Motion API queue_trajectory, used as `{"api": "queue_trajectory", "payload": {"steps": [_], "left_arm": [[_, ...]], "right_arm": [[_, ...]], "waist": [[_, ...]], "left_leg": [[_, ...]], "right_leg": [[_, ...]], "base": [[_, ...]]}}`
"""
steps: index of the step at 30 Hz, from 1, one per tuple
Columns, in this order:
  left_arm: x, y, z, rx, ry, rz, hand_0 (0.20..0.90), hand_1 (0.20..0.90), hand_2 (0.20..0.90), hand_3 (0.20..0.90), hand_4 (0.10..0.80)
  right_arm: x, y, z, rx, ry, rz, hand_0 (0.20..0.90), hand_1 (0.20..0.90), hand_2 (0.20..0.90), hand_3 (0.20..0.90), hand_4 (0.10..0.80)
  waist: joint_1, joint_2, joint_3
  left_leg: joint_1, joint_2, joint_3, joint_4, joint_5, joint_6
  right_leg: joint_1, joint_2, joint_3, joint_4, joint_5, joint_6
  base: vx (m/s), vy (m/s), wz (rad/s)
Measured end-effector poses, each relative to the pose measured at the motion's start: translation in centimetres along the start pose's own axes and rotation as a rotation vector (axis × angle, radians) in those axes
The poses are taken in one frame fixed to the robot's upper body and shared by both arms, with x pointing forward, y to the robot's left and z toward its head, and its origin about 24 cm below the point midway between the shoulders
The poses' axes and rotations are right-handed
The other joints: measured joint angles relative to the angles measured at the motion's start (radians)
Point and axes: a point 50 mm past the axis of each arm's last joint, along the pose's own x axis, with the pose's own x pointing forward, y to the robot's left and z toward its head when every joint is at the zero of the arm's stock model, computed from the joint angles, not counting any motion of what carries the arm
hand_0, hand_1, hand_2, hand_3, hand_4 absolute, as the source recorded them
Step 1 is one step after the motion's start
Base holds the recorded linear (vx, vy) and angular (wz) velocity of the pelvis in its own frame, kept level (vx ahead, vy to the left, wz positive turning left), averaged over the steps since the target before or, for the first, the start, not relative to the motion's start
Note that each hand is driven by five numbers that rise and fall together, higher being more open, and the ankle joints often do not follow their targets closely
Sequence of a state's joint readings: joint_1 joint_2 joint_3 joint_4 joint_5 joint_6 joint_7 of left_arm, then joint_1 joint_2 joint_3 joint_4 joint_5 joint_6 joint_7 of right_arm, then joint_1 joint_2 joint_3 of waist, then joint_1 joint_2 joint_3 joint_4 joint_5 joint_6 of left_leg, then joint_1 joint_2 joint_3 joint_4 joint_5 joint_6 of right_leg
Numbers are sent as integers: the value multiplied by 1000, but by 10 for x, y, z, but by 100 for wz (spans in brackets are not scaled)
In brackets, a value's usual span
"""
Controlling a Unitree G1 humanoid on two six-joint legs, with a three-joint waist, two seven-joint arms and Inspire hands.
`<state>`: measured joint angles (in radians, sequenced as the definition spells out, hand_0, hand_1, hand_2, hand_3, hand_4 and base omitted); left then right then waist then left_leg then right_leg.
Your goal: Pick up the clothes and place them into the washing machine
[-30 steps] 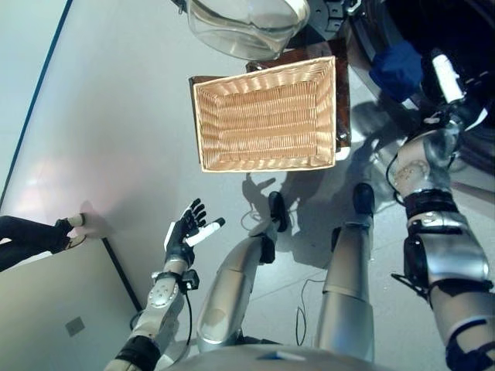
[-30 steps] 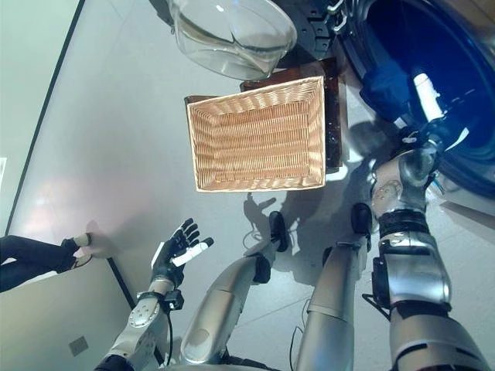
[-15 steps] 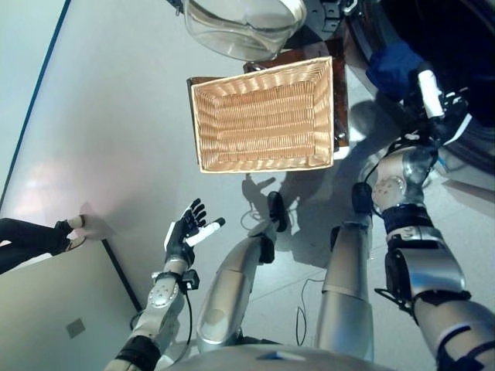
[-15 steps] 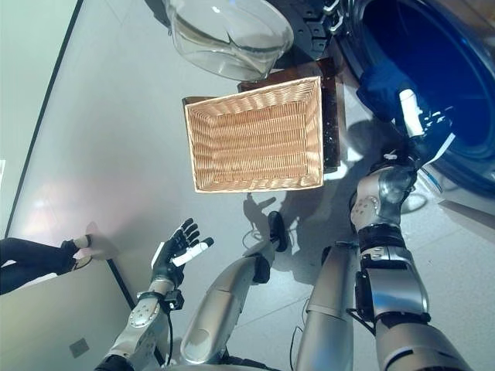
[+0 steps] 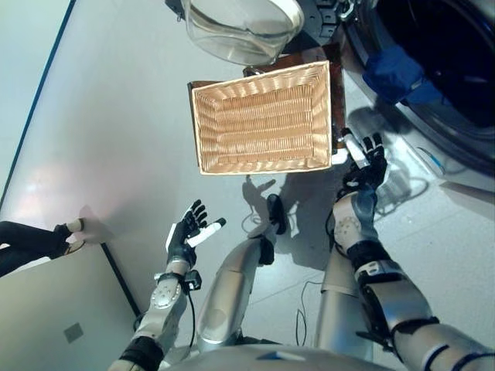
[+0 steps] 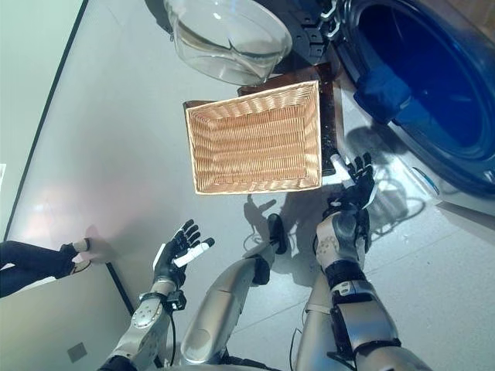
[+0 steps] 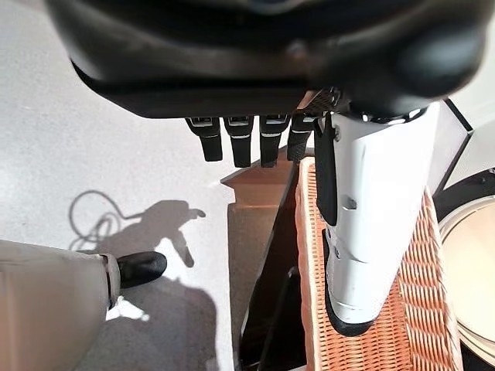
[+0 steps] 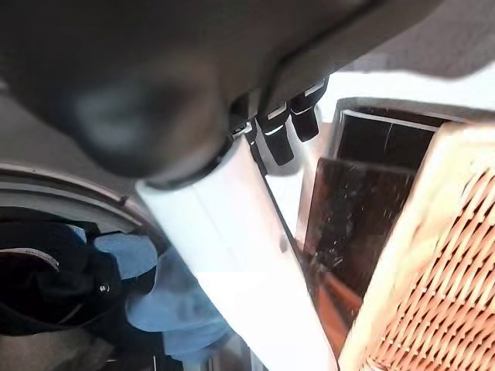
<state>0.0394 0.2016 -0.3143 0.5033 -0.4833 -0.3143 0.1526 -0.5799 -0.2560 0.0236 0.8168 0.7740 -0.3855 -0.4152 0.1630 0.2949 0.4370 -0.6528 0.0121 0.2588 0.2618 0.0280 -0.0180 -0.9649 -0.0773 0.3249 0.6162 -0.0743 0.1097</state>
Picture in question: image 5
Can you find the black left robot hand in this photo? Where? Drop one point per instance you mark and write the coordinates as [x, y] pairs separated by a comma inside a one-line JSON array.
[[178, 241]]

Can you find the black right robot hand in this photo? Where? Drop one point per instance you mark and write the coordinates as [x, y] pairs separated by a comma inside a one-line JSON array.
[[373, 170]]

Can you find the navy blue garment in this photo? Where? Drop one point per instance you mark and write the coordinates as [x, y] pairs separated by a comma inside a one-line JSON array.
[[390, 73]]

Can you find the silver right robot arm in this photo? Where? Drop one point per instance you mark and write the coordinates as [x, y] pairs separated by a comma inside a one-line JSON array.
[[398, 293]]

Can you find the grey front-load washing machine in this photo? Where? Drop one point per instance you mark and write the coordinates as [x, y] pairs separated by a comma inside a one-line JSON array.
[[456, 135]]

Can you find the round washing machine door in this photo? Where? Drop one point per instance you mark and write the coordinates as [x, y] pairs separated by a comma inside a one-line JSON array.
[[239, 27]]

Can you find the silver left robot leg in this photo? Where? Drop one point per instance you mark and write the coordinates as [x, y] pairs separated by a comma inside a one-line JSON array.
[[224, 297]]

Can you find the silver robot leg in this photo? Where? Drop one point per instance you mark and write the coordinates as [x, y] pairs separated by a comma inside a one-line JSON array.
[[336, 313], [224, 297]]

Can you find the dark brown wooden stand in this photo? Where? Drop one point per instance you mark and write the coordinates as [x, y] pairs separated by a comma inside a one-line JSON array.
[[338, 96]]

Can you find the wicker laundry basket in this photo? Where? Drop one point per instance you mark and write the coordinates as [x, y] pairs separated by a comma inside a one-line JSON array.
[[263, 123]]

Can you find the silver right robot leg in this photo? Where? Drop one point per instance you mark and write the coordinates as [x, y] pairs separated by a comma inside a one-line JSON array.
[[336, 313]]

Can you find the silver robot torso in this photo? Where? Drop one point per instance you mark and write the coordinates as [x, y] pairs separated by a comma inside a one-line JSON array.
[[278, 359]]

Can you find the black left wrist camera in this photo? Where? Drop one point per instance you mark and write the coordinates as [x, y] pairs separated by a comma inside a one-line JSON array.
[[193, 280]]

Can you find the white appliance enclosure panel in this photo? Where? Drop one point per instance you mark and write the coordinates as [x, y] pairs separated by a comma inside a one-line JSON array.
[[472, 197]]

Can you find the grey wall socket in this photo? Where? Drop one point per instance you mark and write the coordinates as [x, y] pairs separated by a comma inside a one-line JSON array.
[[73, 332]]

